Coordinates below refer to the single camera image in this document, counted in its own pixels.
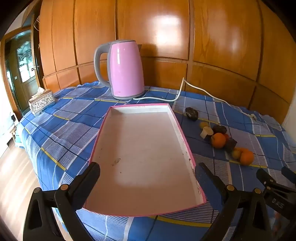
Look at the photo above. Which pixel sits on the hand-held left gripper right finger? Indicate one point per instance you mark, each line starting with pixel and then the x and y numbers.
pixel 201 172

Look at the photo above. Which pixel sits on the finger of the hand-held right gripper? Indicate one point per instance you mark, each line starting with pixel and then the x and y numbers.
pixel 264 179
pixel 290 176

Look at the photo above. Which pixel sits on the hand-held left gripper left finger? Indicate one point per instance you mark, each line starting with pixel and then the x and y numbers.
pixel 92 172

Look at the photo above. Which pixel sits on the orange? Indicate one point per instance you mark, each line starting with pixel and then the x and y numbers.
pixel 218 140
pixel 247 158

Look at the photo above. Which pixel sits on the carrot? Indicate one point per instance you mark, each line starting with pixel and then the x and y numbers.
pixel 243 150

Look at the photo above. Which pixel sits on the small yellow-green fruit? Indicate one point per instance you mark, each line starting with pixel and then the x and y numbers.
pixel 203 125
pixel 236 154

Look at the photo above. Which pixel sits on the cream round vegetable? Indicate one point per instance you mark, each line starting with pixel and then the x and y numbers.
pixel 206 132

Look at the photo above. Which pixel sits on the red tomato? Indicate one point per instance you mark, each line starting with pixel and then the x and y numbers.
pixel 227 136

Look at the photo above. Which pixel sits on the dark brown round fruit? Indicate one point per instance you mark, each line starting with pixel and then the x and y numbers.
pixel 219 129

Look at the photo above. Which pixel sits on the blue plaid tablecloth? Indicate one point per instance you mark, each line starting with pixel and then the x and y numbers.
pixel 69 129

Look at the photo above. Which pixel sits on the patterned tissue box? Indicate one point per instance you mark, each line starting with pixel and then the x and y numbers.
pixel 42 103

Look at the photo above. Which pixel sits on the pink electric kettle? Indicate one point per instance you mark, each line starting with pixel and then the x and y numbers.
pixel 124 69

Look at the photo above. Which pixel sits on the wooden glass door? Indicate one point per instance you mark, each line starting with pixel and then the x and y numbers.
pixel 23 64

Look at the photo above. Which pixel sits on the wooden wardrobe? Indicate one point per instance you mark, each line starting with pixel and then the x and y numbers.
pixel 208 34

